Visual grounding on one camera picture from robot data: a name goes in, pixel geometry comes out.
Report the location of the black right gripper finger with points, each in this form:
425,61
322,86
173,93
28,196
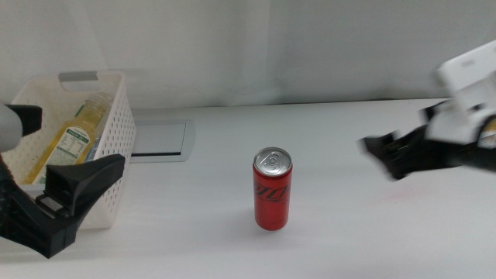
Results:
396,170
381,143

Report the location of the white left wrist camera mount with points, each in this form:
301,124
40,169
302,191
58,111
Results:
9,128

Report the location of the white fabric backdrop curtain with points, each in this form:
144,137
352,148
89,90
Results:
271,46

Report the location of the white perforated plastic basket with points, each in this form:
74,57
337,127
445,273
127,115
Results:
116,128

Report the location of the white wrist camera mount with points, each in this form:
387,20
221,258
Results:
9,128
465,73

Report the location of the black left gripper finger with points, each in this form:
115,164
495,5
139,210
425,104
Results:
29,118
85,178

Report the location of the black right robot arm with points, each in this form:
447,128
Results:
480,159

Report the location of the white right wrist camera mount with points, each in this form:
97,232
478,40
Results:
465,73

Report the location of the yellow tea bottle white cap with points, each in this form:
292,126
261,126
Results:
69,143

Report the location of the red soda can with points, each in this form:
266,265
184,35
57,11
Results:
271,201

